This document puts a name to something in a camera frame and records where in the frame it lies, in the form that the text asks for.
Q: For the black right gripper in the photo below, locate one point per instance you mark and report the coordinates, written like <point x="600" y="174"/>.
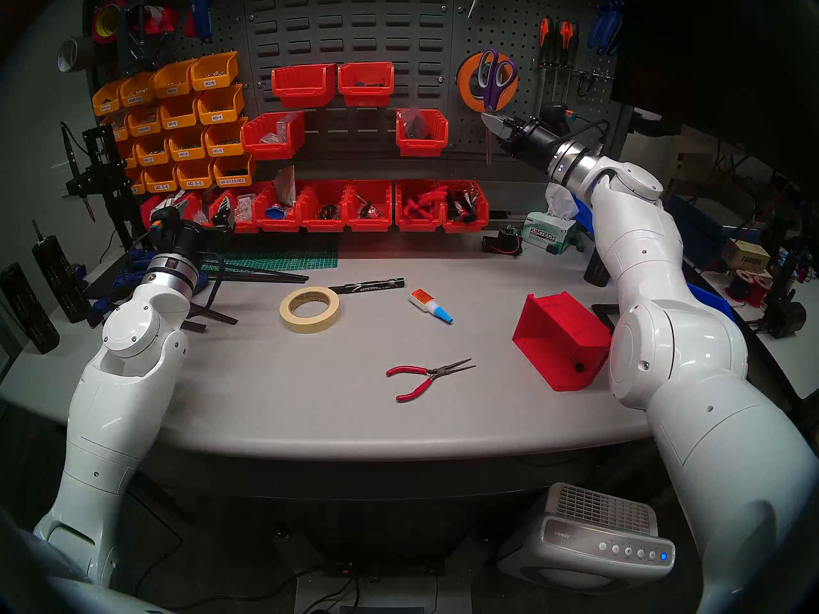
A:
<point x="531" y="142"/>

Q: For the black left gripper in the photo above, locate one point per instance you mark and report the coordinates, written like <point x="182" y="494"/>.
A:
<point x="201" y="226"/>

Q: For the orange tape roll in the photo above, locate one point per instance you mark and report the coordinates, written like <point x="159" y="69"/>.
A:
<point x="464" y="82"/>

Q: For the beige masking tape roll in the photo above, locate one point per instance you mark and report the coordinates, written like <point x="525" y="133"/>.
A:
<point x="288" y="315"/>

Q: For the glue bottle with blue cap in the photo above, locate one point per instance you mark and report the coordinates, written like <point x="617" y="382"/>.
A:
<point x="425" y="300"/>

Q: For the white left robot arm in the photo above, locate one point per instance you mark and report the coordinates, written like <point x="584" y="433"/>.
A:
<point x="121" y="389"/>

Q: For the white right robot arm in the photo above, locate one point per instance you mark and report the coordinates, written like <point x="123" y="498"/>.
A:
<point x="678" y="357"/>

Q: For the grey pegboard back panel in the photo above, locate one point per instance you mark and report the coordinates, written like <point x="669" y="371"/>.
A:
<point x="349" y="37"/>

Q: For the red white tape roll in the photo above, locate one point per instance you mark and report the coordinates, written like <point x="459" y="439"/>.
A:
<point x="163" y="21"/>

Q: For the red yellow tape roll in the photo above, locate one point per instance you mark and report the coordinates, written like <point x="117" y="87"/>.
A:
<point x="102" y="11"/>

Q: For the red plastic storage bin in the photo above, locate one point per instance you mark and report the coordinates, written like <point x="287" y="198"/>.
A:
<point x="272" y="144"/>
<point x="556" y="338"/>
<point x="146" y="215"/>
<point x="275" y="224"/>
<point x="195" y="203"/>
<point x="245" y="228"/>
<point x="323" y="225"/>
<point x="368" y="225"/>
<point x="413" y="225"/>
<point x="419" y="147"/>
<point x="464" y="227"/>
<point x="366" y="93"/>
<point x="301" y="85"/>

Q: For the yellow plastic parts bin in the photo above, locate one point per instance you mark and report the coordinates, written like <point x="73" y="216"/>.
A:
<point x="173" y="78"/>
<point x="119" y="128"/>
<point x="235" y="170"/>
<point x="152" y="151"/>
<point x="179" y="112"/>
<point x="160" y="179"/>
<point x="195" y="174"/>
<point x="221" y="104"/>
<point x="137" y="183"/>
<point x="137" y="89"/>
<point x="107" y="101"/>
<point x="187" y="144"/>
<point x="225" y="138"/>
<point x="214" y="69"/>
<point x="144" y="120"/>
<point x="129" y="153"/>

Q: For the clear plastic hardware bag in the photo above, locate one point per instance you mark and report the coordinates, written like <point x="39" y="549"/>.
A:
<point x="246" y="206"/>

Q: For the green cutting mat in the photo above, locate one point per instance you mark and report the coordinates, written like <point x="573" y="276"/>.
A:
<point x="256" y="261"/>

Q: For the pile of blue clamps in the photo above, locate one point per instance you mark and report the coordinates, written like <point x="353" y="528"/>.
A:
<point x="131" y="264"/>

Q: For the clear plastic parts bag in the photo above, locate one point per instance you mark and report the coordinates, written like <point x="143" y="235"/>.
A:
<point x="413" y="120"/>
<point x="281" y="133"/>

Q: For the black metal fixture stand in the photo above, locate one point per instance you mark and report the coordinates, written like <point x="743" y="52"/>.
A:
<point x="105" y="178"/>

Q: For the black tripod rods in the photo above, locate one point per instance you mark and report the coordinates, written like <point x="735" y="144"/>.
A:
<point x="269" y="274"/>

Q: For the black battery holder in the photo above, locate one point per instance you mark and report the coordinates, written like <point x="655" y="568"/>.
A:
<point x="502" y="243"/>

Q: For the blue plastic storage bin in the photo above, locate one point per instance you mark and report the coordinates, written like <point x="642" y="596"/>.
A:
<point x="710" y="299"/>
<point x="581" y="210"/>

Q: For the Kimtech tissue box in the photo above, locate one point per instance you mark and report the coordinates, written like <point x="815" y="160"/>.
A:
<point x="553" y="232"/>

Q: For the black cylindrical tool holder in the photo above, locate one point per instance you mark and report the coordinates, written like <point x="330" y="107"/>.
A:
<point x="61" y="280"/>
<point x="596" y="270"/>

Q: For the black bar clamp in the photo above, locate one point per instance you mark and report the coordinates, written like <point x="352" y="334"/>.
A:
<point x="137" y="50"/>

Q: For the black marker pen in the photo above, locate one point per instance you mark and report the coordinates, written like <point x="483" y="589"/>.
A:
<point x="371" y="285"/>

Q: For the dark blue storage bin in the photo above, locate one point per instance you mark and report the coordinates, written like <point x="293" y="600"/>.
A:
<point x="697" y="229"/>

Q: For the black computer monitor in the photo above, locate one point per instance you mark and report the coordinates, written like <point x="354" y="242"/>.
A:
<point x="704" y="43"/>

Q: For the small cardboard box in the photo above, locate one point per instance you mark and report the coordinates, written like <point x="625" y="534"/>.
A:
<point x="747" y="258"/>

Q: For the black desktop device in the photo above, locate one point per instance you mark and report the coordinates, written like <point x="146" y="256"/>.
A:
<point x="784" y="315"/>

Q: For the white side table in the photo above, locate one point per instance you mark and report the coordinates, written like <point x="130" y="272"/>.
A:
<point x="796" y="363"/>

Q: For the white Coway air purifier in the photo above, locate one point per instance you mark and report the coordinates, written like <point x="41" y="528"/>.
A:
<point x="576" y="542"/>

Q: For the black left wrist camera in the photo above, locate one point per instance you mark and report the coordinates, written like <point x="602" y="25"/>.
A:
<point x="165" y="221"/>

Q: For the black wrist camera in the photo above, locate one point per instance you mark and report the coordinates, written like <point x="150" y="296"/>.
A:
<point x="556" y="115"/>
<point x="165" y="221"/>

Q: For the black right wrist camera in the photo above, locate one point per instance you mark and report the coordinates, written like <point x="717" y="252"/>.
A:
<point x="556" y="115"/>

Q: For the grey duct tape roll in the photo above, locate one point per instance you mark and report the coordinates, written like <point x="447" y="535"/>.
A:
<point x="80" y="53"/>

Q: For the black printed frame part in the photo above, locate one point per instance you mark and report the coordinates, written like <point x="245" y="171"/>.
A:
<point x="604" y="312"/>

